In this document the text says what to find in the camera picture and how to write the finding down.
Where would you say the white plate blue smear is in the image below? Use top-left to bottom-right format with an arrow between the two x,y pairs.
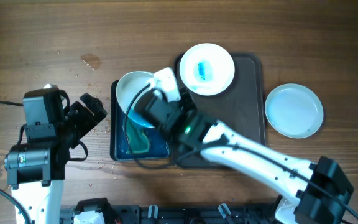
116,71 -> 154,128

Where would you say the green yellow sponge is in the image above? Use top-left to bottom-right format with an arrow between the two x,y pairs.
126,118 -> 150,154

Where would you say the white plate blue soapy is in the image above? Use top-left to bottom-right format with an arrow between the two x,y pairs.
265,83 -> 324,139

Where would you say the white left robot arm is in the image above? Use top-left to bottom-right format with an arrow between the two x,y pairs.
4,87 -> 107,223

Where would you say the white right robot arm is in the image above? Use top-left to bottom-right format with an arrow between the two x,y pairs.
131,90 -> 354,223

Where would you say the black water basin tray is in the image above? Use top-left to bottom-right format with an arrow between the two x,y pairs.
110,80 -> 171,161

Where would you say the dark brown serving tray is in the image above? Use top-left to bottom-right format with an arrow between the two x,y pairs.
170,52 -> 267,170

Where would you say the white plate blue stain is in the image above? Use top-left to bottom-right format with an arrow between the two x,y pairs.
179,43 -> 235,96

